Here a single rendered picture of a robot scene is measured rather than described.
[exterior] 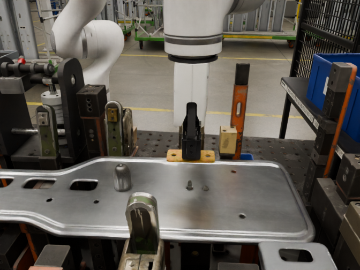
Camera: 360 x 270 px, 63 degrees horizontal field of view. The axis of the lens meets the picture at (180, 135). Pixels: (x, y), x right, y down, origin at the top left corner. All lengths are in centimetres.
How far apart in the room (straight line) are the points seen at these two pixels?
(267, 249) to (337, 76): 37
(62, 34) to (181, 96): 63
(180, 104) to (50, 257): 29
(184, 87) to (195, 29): 8
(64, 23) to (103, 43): 13
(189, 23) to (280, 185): 35
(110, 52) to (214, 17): 67
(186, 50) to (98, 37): 64
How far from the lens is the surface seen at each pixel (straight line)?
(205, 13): 41
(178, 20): 41
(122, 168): 55
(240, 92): 64
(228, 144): 64
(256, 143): 137
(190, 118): 43
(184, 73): 42
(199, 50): 41
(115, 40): 104
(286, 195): 58
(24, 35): 505
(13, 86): 75
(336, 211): 58
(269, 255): 47
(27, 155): 82
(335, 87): 68
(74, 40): 99
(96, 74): 105
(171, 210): 52
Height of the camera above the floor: 135
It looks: 27 degrees down
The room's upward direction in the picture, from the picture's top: straight up
